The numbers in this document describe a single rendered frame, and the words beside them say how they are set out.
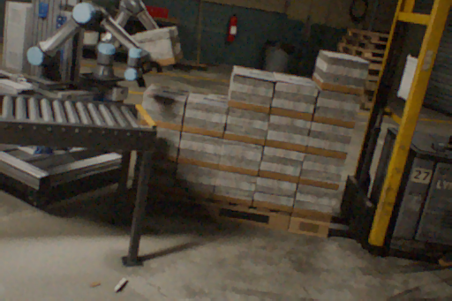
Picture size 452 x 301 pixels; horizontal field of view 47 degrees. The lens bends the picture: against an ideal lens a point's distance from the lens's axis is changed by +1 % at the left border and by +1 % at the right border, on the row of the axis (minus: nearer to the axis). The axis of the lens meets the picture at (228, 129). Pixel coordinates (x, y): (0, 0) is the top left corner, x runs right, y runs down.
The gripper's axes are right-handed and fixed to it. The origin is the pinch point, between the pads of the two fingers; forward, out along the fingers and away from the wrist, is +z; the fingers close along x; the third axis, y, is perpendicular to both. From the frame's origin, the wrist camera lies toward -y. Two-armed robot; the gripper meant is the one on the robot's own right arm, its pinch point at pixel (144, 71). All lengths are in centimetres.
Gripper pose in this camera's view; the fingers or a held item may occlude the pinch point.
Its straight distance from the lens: 353.0
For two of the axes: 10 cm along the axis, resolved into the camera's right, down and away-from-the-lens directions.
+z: 0.7, -2.5, 9.7
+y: -1.8, -9.5, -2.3
